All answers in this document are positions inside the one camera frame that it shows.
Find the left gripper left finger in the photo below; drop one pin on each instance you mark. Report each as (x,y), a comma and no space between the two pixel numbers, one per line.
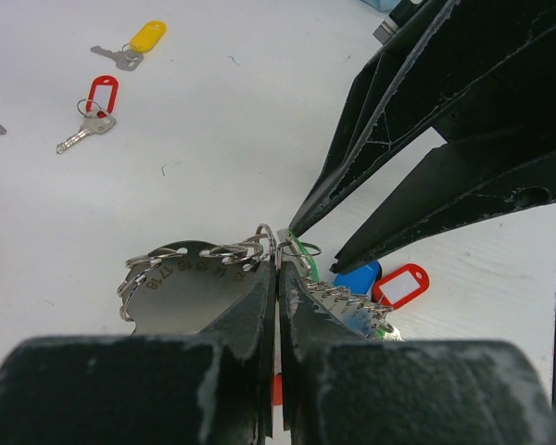
(214,387)

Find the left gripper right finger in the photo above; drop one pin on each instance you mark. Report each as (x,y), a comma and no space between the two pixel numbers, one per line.
(340,388)

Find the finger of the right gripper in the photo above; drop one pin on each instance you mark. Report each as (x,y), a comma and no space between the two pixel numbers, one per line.
(455,185)
(463,68)

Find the green key tag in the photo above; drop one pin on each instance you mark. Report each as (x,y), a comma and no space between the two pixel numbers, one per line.
(290,248)

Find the light blue cloth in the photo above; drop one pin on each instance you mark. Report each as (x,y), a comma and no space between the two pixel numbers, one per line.
(384,6)

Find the yellow tag key right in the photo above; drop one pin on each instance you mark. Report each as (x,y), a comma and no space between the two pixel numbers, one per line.
(132,54)

